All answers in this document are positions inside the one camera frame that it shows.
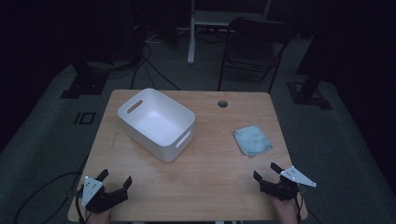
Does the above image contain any grey tape strip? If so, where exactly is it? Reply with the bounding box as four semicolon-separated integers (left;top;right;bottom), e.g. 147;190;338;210
65;189;82;200

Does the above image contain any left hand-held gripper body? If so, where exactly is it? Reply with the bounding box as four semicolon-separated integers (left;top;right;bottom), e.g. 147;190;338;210
80;175;130;215

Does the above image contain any black stand base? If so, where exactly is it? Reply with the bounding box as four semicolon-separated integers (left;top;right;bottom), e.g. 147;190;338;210
60;60;110;100
286;46;333;111

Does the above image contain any white plastic bin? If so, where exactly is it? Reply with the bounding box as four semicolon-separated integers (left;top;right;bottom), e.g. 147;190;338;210
117;88;196;163

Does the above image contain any white desk frame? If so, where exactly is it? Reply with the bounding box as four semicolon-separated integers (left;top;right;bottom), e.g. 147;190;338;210
186;0;273;65

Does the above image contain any black folding chair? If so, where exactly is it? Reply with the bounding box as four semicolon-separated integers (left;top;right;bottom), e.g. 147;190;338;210
217;17;294;94

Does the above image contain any light blue cloth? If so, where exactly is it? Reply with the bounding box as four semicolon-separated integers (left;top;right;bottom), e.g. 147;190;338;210
233;124;274;158

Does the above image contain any black floor cable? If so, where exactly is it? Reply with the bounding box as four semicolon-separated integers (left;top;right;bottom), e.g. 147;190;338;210
141;55;182;91
130;43;153;91
13;171;83;224

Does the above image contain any white floor cable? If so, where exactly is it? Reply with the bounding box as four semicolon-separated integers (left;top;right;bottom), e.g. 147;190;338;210
145;33;168;45

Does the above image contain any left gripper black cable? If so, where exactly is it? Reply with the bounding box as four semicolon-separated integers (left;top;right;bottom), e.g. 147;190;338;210
74;185;87;224

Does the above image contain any person's left hand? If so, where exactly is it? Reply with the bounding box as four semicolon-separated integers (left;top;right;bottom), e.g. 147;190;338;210
85;208;112;224

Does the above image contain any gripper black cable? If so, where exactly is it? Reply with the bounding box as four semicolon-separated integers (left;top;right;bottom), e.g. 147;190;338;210
293;189;304;224
74;185;87;224

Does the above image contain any person's right hand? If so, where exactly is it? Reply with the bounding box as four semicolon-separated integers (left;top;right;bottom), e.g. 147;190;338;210
271;197;300;224

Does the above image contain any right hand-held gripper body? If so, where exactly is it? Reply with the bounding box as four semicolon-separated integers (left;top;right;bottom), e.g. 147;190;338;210
260;165;318;202

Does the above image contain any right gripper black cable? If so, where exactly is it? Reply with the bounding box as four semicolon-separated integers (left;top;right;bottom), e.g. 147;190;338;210
293;189;304;224

